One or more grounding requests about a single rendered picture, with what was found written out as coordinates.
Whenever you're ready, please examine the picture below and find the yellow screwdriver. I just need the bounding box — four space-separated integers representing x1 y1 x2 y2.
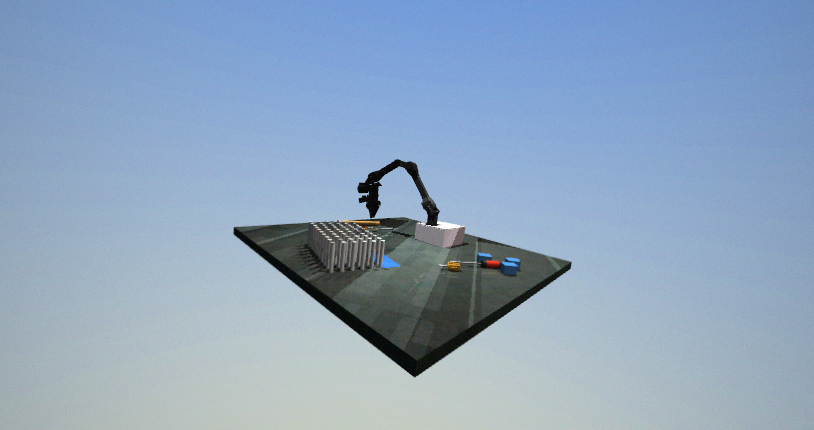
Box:
439 262 460 271

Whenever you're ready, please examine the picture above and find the red-handled screwdriver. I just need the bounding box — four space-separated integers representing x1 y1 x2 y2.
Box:
450 261 502 268

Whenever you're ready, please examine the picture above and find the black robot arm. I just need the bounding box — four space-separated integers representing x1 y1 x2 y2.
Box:
357 159 440 226

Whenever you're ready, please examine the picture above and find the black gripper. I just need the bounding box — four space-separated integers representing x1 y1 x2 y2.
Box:
366 192 381 218

